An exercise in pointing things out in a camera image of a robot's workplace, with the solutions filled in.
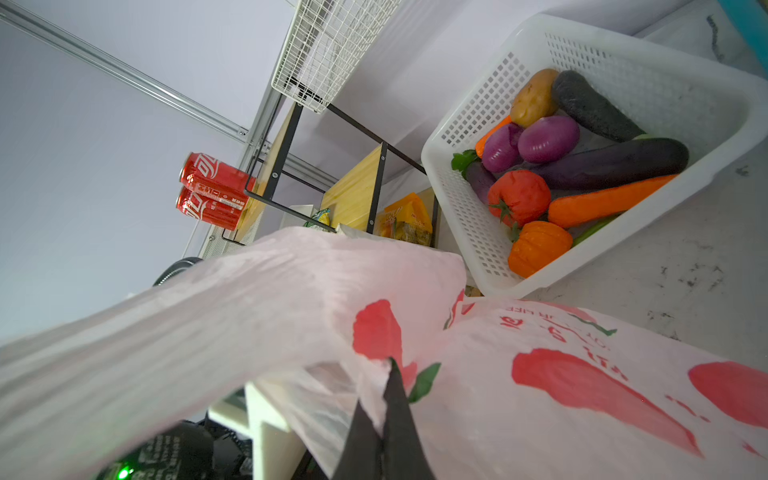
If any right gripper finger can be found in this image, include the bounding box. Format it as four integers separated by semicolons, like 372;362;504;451
332;359;436;480

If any pink plastic grocery bag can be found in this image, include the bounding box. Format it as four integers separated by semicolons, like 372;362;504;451
1;228;767;479

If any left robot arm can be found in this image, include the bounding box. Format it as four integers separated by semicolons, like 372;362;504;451
96;416;252;480

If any orange snack packet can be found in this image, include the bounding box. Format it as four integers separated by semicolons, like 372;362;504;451
374;193;433;247

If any small yellow-green snack bag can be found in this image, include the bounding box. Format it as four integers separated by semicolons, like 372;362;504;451
304;208;331;231

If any red toy tomato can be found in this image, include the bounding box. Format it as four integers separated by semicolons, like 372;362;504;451
488;170;552;227

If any orange toy carrot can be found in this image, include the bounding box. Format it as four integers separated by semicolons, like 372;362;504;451
547;175;676;229

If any red cola can right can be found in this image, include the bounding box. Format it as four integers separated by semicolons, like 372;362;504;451
176;187;241;231

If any red cola can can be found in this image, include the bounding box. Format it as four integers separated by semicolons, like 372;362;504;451
179;153;257;194
176;187;241;231

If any purple toy onion left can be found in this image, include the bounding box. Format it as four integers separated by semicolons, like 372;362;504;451
481;123;524;174

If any purple toy onion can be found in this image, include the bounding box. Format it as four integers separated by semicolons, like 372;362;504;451
481;123;524;174
518;116;580;164

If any purple toy eggplant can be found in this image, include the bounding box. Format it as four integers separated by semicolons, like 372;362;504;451
528;138;689;191

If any red cola can left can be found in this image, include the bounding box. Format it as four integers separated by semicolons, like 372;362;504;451
179;153;257;194

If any purple toy onion right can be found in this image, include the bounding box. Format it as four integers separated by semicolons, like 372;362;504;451
518;116;580;164

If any brown toy potato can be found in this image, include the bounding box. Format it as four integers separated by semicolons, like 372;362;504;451
509;69;559;128

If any dark toy cucumber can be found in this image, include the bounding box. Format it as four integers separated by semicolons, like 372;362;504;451
551;70;645;142

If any white plastic basket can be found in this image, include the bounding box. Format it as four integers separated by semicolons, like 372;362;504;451
421;13;768;300

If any teal plastic basket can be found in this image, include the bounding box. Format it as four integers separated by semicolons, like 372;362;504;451
718;0;768;68

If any wooden black-frame shelf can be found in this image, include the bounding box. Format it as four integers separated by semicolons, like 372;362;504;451
245;104;426;234

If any white wire wall basket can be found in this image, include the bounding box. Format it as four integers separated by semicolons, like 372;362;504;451
271;0;400;114

